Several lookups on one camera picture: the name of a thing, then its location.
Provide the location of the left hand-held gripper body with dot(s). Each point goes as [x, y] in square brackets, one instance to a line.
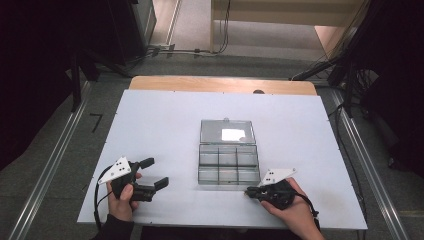
[116, 171]

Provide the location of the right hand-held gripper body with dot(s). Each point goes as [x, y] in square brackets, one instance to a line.
[276, 195]

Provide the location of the clear plastic compartment box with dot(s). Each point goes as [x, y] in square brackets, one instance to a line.
[228, 160]

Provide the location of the person's right hand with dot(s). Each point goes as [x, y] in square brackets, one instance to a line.
[296, 213]

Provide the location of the person's left hand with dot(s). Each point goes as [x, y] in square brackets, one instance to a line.
[121, 208]

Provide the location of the white board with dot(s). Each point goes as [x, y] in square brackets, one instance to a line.
[160, 116]

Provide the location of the black metal stand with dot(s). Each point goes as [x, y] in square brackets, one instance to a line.
[76, 83]

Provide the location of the wooden table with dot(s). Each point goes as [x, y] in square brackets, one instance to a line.
[216, 85]

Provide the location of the dark curtain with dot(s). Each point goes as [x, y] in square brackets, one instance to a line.
[33, 66]
[400, 83]

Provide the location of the dark cabinet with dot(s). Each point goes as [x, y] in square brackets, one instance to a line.
[140, 26]

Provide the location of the black tripod stand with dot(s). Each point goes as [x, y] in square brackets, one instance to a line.
[348, 66]

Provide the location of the light wooden shelf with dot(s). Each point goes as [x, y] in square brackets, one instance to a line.
[283, 13]

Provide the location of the metal floor rail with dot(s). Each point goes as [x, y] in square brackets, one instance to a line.
[370, 173]
[53, 166]

